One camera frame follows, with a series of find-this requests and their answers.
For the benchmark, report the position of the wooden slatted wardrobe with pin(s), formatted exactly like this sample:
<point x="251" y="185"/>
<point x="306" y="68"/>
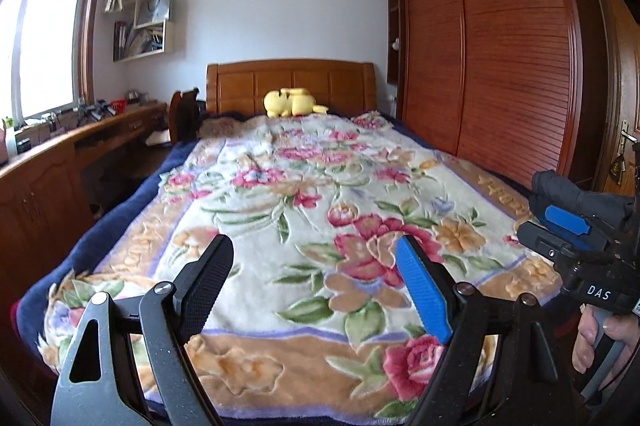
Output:
<point x="500" y="56"/>

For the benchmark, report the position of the wooden door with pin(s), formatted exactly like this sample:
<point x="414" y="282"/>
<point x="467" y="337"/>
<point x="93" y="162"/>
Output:
<point x="615" y="71"/>

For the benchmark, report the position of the metal pot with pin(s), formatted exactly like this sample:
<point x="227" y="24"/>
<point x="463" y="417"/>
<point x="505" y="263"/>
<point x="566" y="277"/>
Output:
<point x="133" y="95"/>

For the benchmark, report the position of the yellow plush toy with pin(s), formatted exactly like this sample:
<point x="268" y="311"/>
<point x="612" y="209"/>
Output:
<point x="290" y="103"/>

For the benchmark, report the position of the dark navy jacket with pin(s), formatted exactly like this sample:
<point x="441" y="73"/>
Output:
<point x="565" y="191"/>

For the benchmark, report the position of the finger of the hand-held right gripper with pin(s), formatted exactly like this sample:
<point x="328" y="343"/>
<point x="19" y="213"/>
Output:
<point x="567" y="220"/>
<point x="547" y="246"/>

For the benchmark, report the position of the white paper bag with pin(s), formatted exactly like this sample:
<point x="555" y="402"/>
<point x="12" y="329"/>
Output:
<point x="155" y="10"/>

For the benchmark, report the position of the person's right hand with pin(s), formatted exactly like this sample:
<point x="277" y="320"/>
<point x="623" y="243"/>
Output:
<point x="584" y="341"/>

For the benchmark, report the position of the white wall shelf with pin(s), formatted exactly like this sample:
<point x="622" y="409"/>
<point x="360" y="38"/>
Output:
<point x="167" y="36"/>

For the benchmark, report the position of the black gadgets on desk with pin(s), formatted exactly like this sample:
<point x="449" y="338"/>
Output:
<point x="92" y="112"/>

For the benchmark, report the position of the floral blanket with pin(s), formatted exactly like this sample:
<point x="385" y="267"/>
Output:
<point x="300" y="216"/>

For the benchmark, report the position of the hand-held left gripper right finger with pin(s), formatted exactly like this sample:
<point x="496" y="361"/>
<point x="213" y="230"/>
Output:
<point x="425" y="286"/>

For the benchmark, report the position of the red basket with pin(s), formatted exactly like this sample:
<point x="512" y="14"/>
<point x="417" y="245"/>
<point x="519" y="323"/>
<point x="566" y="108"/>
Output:
<point x="119" y="107"/>

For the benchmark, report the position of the wooden chair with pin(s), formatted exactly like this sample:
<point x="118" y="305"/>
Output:
<point x="182" y="116"/>

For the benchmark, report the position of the window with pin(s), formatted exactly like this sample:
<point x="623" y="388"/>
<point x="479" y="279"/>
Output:
<point x="45" y="41"/>

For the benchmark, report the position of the wooden bed headboard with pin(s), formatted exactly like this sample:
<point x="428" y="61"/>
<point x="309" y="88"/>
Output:
<point x="235" y="86"/>

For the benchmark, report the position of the navy blue bed sheet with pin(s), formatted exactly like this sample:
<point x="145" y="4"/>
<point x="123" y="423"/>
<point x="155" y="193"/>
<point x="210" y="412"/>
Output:
<point x="115" y="216"/>

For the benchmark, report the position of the row of books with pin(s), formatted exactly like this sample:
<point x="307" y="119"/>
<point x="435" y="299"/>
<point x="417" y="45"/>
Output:
<point x="140" y="40"/>

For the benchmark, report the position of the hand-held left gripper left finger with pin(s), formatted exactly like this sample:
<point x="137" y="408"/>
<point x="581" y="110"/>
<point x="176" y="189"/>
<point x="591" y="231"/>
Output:
<point x="205" y="281"/>

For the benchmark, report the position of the wooden desk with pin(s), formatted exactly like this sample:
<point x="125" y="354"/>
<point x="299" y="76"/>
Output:
<point x="40" y="196"/>

